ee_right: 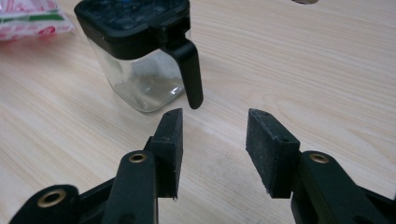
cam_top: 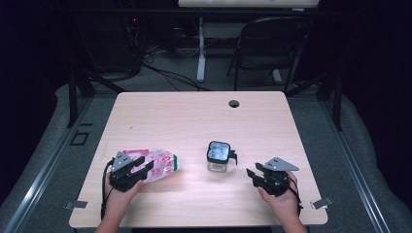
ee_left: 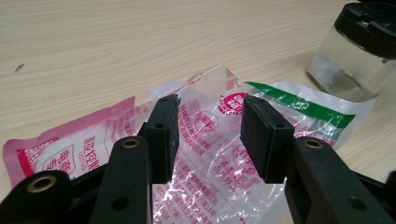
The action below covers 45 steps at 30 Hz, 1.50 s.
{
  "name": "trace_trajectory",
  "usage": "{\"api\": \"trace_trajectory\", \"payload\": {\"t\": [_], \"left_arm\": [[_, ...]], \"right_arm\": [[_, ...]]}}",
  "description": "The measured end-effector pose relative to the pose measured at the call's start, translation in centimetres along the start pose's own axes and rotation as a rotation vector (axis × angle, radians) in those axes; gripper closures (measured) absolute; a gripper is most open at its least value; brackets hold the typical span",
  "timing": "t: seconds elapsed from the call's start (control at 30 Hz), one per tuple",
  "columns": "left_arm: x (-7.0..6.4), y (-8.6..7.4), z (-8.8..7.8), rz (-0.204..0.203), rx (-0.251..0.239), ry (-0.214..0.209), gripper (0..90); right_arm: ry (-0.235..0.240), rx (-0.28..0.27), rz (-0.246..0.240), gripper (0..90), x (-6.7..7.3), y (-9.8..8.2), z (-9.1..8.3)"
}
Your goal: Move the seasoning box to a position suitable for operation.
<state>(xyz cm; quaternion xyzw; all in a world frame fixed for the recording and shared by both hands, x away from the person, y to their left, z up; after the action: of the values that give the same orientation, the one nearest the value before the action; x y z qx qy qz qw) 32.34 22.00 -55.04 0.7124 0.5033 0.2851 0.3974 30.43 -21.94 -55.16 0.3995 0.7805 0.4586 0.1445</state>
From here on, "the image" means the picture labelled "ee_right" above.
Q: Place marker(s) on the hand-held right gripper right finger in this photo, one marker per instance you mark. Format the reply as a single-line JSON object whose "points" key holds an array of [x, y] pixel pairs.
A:
{"points": [[271, 155]]}

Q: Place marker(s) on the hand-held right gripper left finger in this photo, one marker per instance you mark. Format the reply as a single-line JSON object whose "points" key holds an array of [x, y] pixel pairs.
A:
{"points": [[166, 155]]}

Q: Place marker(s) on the glass jar with black lid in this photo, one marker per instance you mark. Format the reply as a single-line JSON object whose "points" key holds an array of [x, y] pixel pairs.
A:
{"points": [[140, 34]]}

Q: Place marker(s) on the small red white green carton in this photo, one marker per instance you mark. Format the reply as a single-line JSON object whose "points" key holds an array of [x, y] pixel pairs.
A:
{"points": [[28, 21]]}

